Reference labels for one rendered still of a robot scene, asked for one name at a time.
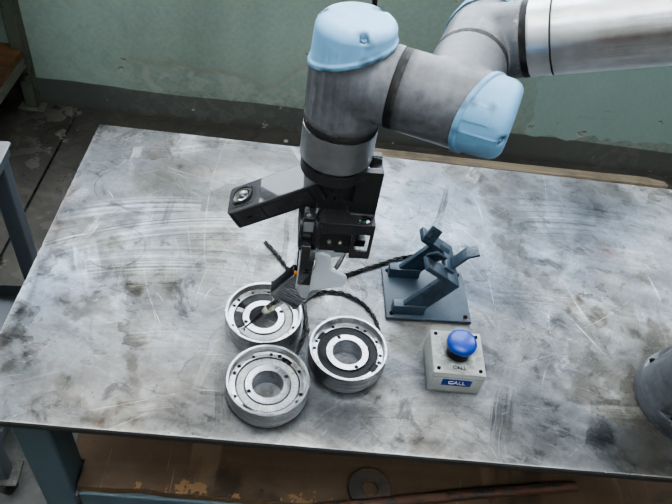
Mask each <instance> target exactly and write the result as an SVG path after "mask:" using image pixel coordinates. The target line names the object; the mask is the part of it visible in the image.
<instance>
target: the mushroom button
mask: <svg viewBox="0 0 672 504"><path fill-rule="evenodd" d="M446 342H447V346H448V348H449V349H450V351H451V352H453V353H454V354H456V355H458V356H462V357H467V356H470V355H472V354H473V353H474V352H475V351H476V348H477V341H476V339H475V337H474V336H473V335H472V334H471V333H470V332H468V331H466V330H462V329H458V330H454V331H452V332H451V333H450V334H449V335H448V337H447V341H446Z"/></svg>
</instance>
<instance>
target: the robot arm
mask: <svg viewBox="0 0 672 504"><path fill-rule="evenodd" d="M398 42H399V37H398V25H397V22H396V20H395V19H394V18H393V16H392V15H391V14H389V13H388V12H382V11H381V9H380V8H379V7H377V6H374V5H371V4H367V3H362V2H341V3H336V4H333V5H331V6H328V7H327V8H325V9H324V10H323V11H321V12H320V13H319V14H318V16H317V18H316V21H315V25H314V31H313V38H312V44H311V50H310V52H309V54H308V57H307V63H308V75H307V85H306V95H305V105H304V116H303V123H302V133H301V142H300V154H301V160H300V165H297V166H294V167H291V168H288V169H286V170H283V171H280V172H277V173H274V174H272V175H269V176H266V177H263V178H260V179H258V180H255V181H252V182H249V183H246V184H243V185H241V186H238V187H235V188H233V189H232V190H231V193H230V199H229V205H228V212H227V213H228V215H229V216H230V217H231V218H232V220H233V221H234V222H235V224H236V225H237V226H238V227H239V228H242V227H245V226H248V225H251V224H254V223H257V222H260V221H263V220H266V219H269V218H272V217H275V216H278V215H281V214H284V213H287V212H290V211H293V210H296V209H299V213H298V240H297V247H298V250H297V263H296V265H297V266H298V270H297V278H296V285H295V289H296V290H297V292H298V293H299V295H300V296H301V298H307V297H308V293H310V292H311V291H312V290H318V289H326V288H335V287H341V286H343V285H345V283H346V282H347V276H346V275H345V274H344V273H342V272H340V271H337V270H335V269H333V268H332V267H331V258H333V257H339V256H341V255H343V254H344V253H349V255H348V258H358V259H368V258H369V254H370V250H371V246H372V241H373V237H374V233H375V228H376V222H375V213H376V209H377V205H378V200H379V196H380V191H381V187H382V183H383V178H384V167H383V157H382V152H374V148H375V143H376V138H377V134H378V129H379V126H380V127H383V128H386V129H389V130H393V131H396V132H399V133H402V134H405V135H408V136H411V137H414V138H417V139H420V140H424V141H427V142H430V143H433V144H436V145H439V146H442V147H445V148H448V149H450V151H452V152H455V153H466V154H470V155H474V156H477V157H481V158H485V159H493V158H496V157H498V156H499V155H500V154H501V153H502V151H503V149H504V147H505V144H506V142H507V139H508V137H509V134H510V131H511V129H512V126H513V123H514V120H515V118H516V115H517V112H518V109H519V106H520V103H521V100H522V97H523V93H524V88H523V85H522V83H521V82H520V81H518V80H517V79H515V78H527V77H535V76H548V75H560V74H573V73H585V72H598V71H611V70H623V69H636V68H648V67H661V66H672V0H517V1H513V0H465V1H464V2H463V3H462V4H461V5H460V7H459V8H458V9H457V10H456V11H455V12H454V13H453V14H452V16H451V17H450V19H449V20H448V22H447V24H446V27H445V30H444V34H443V35H442V37H441V39H440V41H439V43H438V45H437V47H436V48H435V50H434V52H433V54H431V53H428V52H424V51H421V50H417V49H413V48H410V47H408V46H405V45H402V44H398ZM368 167H370V168H368ZM367 220H369V221H370V222H369V223H366V222H367ZM365 235H368V236H370V238H369V242H368V247H367V250H356V246H358V247H364V246H365ZM315 260H316V261H315ZM314 261H315V268H313V265H314ZM634 392H635V396H636V399H637V402H638V404H639V406H640V408H641V410H642V411H643V413H644V414H645V416H646V417H647V418H648V420H649V421H650V422H651V423H652V424H653V425H654V426H655V427H656V428H657V429H658V430H659V431H660V432H661V433H663V434H664V435H665V436H667V437H668V438H669V439H671V440H672V346H670V347H668V348H665V349H663V350H661V351H659V352H657V353H655V354H653V355H652V356H650V357H649V358H648V359H647V360H646V361H645V362H644V363H643V364H642V366H641V367H640V368H639V370H638V371H637V373H636V375H635V379H634Z"/></svg>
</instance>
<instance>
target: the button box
mask: <svg viewBox="0 0 672 504"><path fill-rule="evenodd" d="M451 332H452V331H444V330H433V329H430V332H429V335H428V337H427V340H426V343H425V345H424V361H425V374H426V387H427V390H430V391H441V392H452V393H463V394H474V395H477V394H478V392H479V390H480V388H481V386H482V384H483V382H484V380H485V378H486V364H484V358H483V351H482V345H481V338H480V334H474V333H471V334H472V335H473V336H474V337H475V339H476V341H477V348H476V351H475V352H474V353H473V354H472V355H470V356H467V357H462V356H458V355H456V354H454V353H453V352H451V351H450V349H449V348H448V346H447V342H446V341H447V337H448V335H449V334H450V333H451Z"/></svg>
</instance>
